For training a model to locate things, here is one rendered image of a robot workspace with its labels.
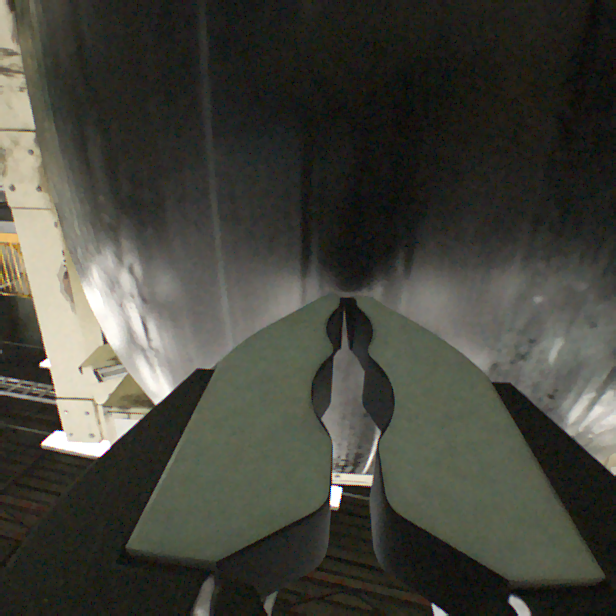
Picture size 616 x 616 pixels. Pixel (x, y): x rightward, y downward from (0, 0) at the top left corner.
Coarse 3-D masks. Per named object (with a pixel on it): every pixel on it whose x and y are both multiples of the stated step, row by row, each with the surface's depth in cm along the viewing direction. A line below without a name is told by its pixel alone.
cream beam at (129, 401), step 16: (128, 384) 81; (112, 400) 76; (128, 400) 76; (144, 400) 76; (112, 416) 75; (128, 416) 75; (112, 432) 77; (336, 480) 78; (352, 480) 78; (368, 480) 78
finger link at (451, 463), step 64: (384, 320) 11; (384, 384) 9; (448, 384) 9; (384, 448) 7; (448, 448) 7; (512, 448) 7; (384, 512) 7; (448, 512) 6; (512, 512) 6; (448, 576) 6; (512, 576) 6; (576, 576) 6
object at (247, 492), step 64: (320, 320) 11; (256, 384) 9; (320, 384) 9; (192, 448) 7; (256, 448) 7; (320, 448) 7; (192, 512) 6; (256, 512) 6; (320, 512) 6; (256, 576) 6
